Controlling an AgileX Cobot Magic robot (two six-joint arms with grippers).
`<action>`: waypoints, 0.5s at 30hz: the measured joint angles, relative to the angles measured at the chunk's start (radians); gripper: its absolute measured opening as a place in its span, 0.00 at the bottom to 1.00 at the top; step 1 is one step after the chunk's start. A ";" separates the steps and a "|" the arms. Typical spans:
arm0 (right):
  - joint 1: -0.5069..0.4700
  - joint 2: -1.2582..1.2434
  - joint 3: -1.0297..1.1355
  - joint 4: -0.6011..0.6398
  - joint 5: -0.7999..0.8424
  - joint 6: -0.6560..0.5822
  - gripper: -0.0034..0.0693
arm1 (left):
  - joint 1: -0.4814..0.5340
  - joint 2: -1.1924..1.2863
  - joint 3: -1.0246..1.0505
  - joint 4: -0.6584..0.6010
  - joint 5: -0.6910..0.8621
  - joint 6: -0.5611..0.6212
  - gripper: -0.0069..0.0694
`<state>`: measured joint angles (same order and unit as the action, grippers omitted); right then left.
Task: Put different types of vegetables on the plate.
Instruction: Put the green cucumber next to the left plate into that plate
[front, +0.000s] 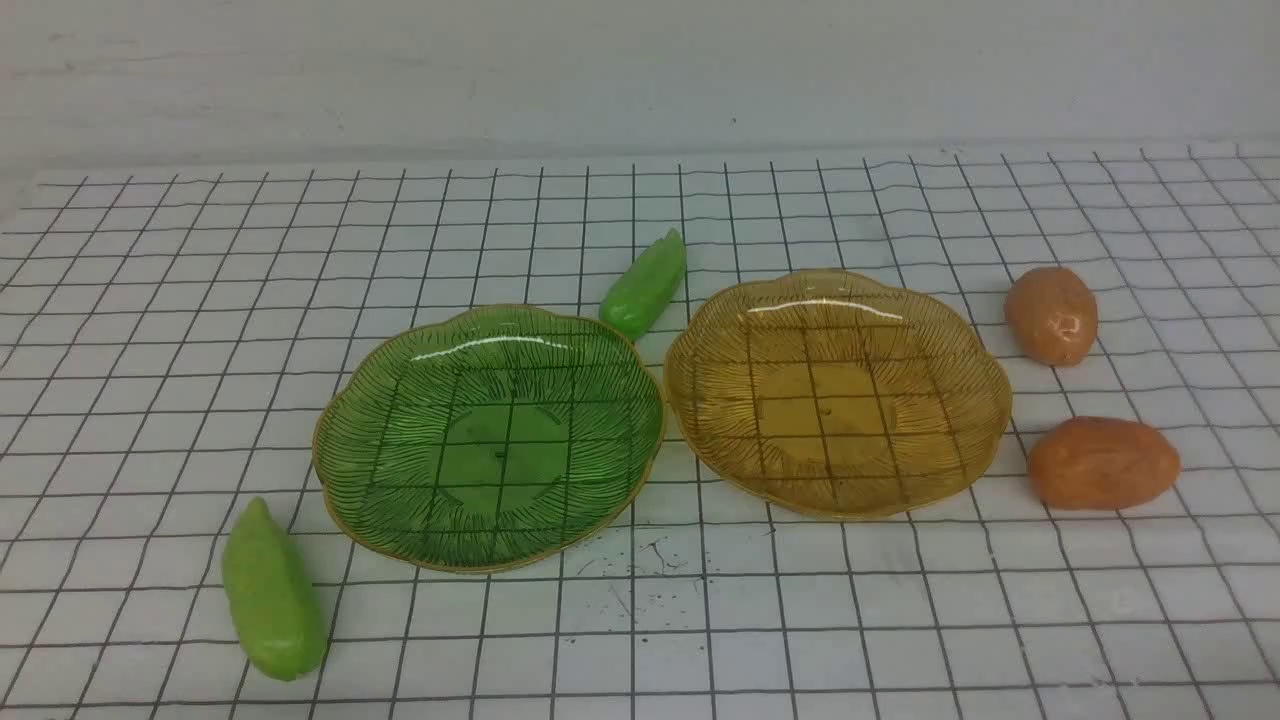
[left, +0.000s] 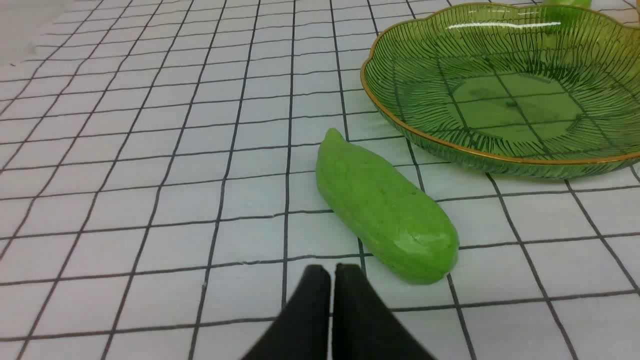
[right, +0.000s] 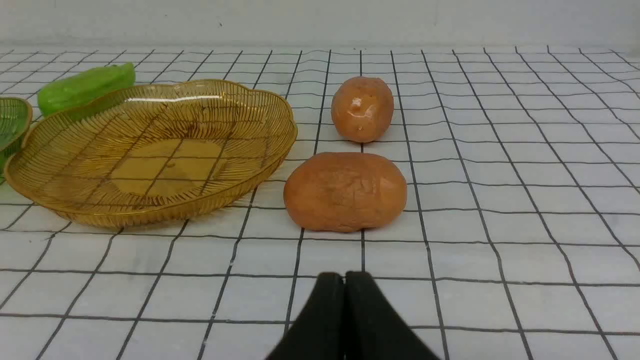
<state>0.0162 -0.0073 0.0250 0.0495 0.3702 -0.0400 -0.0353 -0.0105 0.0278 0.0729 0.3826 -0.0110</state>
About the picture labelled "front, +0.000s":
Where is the green pepper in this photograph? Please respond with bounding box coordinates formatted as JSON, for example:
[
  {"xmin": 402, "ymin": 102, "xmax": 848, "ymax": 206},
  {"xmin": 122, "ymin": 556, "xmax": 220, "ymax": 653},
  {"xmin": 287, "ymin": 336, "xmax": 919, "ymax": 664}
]
[
  {"xmin": 598, "ymin": 228, "xmax": 687, "ymax": 343},
  {"xmin": 221, "ymin": 497, "xmax": 328, "ymax": 682}
]

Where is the orange potato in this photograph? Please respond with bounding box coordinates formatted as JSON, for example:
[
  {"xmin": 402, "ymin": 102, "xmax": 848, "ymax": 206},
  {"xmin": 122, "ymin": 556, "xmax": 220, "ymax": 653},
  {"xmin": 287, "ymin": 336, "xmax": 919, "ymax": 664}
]
[
  {"xmin": 1004, "ymin": 266, "xmax": 1100, "ymax": 366},
  {"xmin": 1027, "ymin": 416, "xmax": 1181, "ymax": 511}
]

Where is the green glass plate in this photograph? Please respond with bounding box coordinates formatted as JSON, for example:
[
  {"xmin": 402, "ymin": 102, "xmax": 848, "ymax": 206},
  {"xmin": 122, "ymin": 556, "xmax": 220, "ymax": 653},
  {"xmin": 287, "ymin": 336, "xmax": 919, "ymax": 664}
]
[{"xmin": 312, "ymin": 305, "xmax": 666, "ymax": 573}]

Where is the amber glass plate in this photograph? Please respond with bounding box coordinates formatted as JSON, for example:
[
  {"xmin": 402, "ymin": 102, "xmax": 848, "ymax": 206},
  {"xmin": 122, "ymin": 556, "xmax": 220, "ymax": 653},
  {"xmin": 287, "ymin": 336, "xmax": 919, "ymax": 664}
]
[{"xmin": 663, "ymin": 269, "xmax": 1012, "ymax": 520}]

